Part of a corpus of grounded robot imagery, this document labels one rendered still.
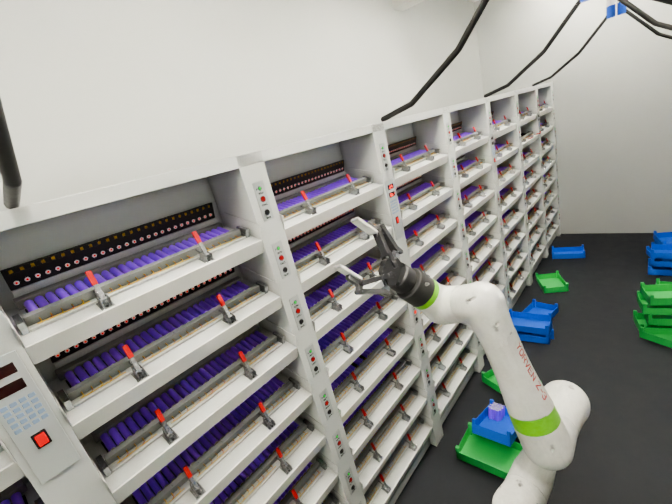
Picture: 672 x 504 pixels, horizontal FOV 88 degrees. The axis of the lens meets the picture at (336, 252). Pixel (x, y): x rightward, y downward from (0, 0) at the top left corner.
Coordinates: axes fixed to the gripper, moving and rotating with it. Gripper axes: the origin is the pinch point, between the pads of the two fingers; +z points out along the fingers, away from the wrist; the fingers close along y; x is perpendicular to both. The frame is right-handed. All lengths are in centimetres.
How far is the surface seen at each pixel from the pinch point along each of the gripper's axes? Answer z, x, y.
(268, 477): -32, -58, -61
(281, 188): 10, -51, 33
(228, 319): 9.3, -38.0, -22.2
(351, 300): -37, -51, 7
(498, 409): -167, -67, 0
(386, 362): -75, -65, -6
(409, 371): -99, -75, -2
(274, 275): 2.0, -37.7, -3.5
